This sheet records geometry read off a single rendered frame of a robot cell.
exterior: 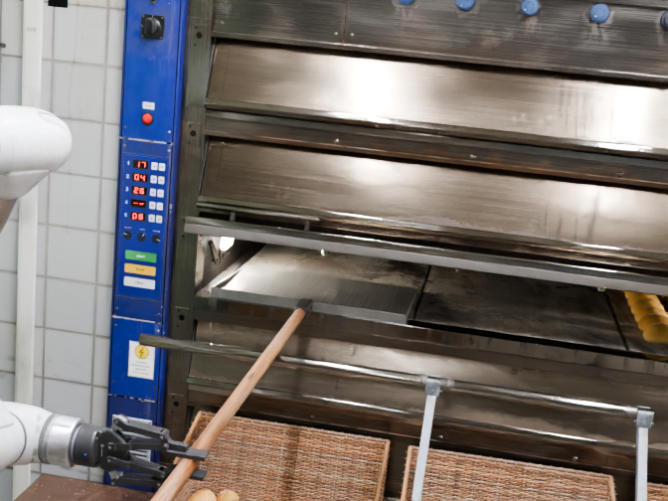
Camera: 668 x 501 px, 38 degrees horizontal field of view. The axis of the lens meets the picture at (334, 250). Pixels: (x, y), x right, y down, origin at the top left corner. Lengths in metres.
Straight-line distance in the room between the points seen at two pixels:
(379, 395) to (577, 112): 0.92
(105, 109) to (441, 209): 0.95
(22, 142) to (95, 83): 0.81
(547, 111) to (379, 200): 0.49
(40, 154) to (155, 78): 0.73
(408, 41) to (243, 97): 0.45
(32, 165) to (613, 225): 1.43
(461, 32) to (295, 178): 0.58
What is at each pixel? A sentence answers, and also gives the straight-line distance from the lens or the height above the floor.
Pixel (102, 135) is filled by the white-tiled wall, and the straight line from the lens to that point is 2.78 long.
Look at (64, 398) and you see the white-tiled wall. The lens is 3.02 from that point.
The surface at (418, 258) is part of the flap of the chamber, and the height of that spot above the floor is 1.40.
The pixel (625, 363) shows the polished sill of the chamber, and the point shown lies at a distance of 2.70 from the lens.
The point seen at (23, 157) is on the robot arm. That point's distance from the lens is 2.01.
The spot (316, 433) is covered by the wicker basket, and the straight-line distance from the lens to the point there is 2.78.
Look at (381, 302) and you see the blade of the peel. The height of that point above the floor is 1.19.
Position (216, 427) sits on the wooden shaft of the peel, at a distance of 1.90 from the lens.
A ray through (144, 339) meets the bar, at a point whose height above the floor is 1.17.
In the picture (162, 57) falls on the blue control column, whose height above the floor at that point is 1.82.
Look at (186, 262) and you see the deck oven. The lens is 2.76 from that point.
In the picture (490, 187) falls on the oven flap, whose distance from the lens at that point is 2.59.
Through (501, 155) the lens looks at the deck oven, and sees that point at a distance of 2.57.
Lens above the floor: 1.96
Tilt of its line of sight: 13 degrees down
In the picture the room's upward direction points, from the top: 6 degrees clockwise
